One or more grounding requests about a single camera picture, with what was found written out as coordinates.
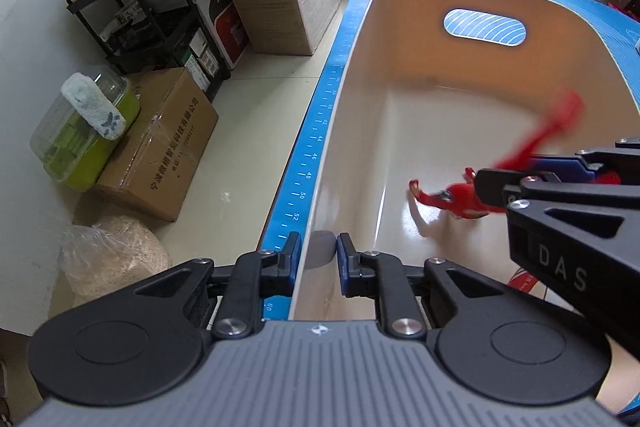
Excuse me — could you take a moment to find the green and white carton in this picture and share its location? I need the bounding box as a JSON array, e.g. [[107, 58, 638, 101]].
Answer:
[[182, 29, 224, 92]]

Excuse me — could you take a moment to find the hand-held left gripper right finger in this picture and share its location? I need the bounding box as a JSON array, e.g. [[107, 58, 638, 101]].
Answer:
[[336, 232, 505, 341]]

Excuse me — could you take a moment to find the black utility cart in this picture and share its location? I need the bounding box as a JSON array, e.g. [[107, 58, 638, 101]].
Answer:
[[65, 0, 233, 102]]

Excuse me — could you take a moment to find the person's right forearm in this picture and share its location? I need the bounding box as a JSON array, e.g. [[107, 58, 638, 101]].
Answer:
[[597, 339, 640, 415]]

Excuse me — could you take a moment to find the clear bag of beige filling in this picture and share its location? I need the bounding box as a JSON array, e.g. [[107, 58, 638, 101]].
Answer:
[[60, 214, 173, 301]]

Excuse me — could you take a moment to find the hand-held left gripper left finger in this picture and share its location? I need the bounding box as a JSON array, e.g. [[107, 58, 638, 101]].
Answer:
[[135, 232, 304, 341]]

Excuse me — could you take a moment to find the beige plastic bin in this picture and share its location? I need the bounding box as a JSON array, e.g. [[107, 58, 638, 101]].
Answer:
[[287, 0, 640, 323]]

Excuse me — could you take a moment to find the white fluffy cloth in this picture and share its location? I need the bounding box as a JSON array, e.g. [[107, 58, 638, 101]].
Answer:
[[61, 73, 126, 140]]

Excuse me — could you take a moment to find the taped brown cardboard box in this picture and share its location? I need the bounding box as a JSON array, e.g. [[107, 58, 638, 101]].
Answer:
[[95, 67, 220, 223]]

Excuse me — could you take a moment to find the red action figure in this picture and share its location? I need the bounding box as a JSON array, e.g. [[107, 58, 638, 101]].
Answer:
[[409, 166, 490, 221]]

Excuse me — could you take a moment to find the green container with clear lid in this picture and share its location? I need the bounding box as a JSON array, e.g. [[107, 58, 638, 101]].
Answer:
[[29, 66, 142, 192]]

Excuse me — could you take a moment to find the red plastic toy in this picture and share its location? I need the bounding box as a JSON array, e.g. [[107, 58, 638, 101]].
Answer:
[[492, 88, 587, 172]]

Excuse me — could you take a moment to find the red and white appliance box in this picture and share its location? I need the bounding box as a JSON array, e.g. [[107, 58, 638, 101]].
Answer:
[[172, 0, 251, 70]]

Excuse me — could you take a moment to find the blue ruled mat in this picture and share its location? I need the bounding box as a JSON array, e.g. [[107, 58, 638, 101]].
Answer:
[[259, 0, 640, 323]]

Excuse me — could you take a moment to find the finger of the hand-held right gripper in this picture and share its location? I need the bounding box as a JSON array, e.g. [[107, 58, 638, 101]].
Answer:
[[475, 167, 640, 253], [531, 138, 640, 186]]

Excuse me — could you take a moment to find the film-wrapped cardboard box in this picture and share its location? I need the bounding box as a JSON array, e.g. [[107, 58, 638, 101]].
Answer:
[[220, 0, 342, 56]]

